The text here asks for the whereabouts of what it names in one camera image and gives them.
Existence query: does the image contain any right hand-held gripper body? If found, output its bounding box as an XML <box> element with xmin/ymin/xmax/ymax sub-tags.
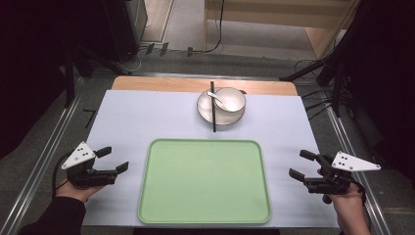
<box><xmin>302</xmin><ymin>151</ymin><xmax>382</xmax><ymax>206</ymax></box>

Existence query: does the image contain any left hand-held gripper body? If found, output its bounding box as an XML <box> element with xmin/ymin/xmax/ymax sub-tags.
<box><xmin>61</xmin><ymin>140</ymin><xmax>117</xmax><ymax>190</ymax></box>

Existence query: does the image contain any person's left hand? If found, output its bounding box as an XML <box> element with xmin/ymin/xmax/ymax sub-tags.
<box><xmin>55</xmin><ymin>177</ymin><xmax>106</xmax><ymax>204</ymax></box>

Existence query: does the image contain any person's right hand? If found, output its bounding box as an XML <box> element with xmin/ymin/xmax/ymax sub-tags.
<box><xmin>316</xmin><ymin>167</ymin><xmax>367</xmax><ymax>213</ymax></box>

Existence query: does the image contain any white table mat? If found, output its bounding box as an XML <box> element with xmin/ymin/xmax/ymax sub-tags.
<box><xmin>82</xmin><ymin>89</ymin><xmax>341</xmax><ymax>229</ymax></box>

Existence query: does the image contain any black metal stand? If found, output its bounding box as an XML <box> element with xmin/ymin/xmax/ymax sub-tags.
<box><xmin>278</xmin><ymin>48</ymin><xmax>350</xmax><ymax>119</ymax></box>
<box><xmin>62</xmin><ymin>40</ymin><xmax>133</xmax><ymax>110</ymax></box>

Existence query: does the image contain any green plastic tray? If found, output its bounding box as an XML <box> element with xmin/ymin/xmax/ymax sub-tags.
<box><xmin>137</xmin><ymin>138</ymin><xmax>272</xmax><ymax>225</ymax></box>

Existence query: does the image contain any white ceramic bowl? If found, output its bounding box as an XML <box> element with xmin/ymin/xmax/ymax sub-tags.
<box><xmin>213</xmin><ymin>86</ymin><xmax>248</xmax><ymax>114</ymax></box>

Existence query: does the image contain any black chopstick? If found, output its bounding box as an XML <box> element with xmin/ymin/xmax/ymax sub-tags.
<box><xmin>209</xmin><ymin>80</ymin><xmax>217</xmax><ymax>133</ymax></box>

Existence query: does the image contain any white ceramic plate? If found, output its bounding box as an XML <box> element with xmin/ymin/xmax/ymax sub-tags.
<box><xmin>196</xmin><ymin>88</ymin><xmax>247</xmax><ymax>126</ymax></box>

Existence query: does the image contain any white ceramic spoon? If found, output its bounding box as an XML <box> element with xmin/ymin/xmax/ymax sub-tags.
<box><xmin>206</xmin><ymin>91</ymin><xmax>230</xmax><ymax>111</ymax></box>

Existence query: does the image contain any dark cabinet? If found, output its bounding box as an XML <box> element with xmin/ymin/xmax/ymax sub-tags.
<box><xmin>101</xmin><ymin>0</ymin><xmax>149</xmax><ymax>64</ymax></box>

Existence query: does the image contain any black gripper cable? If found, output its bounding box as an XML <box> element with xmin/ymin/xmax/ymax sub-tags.
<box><xmin>51</xmin><ymin>151</ymin><xmax>73</xmax><ymax>200</ymax></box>

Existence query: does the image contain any aluminium rail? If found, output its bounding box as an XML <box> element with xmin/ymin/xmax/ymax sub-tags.
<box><xmin>0</xmin><ymin>77</ymin><xmax>86</xmax><ymax>235</ymax></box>
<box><xmin>321</xmin><ymin>89</ymin><xmax>392</xmax><ymax>235</ymax></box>

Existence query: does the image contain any white floor cable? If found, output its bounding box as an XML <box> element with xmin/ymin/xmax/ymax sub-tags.
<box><xmin>116</xmin><ymin>47</ymin><xmax>146</xmax><ymax>73</ymax></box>

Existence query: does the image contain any wooden furniture frame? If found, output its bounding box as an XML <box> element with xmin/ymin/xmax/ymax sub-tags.
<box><xmin>203</xmin><ymin>0</ymin><xmax>360</xmax><ymax>61</ymax></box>

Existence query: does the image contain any black hanging cable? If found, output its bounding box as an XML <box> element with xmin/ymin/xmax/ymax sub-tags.
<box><xmin>187</xmin><ymin>0</ymin><xmax>227</xmax><ymax>56</ymax></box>

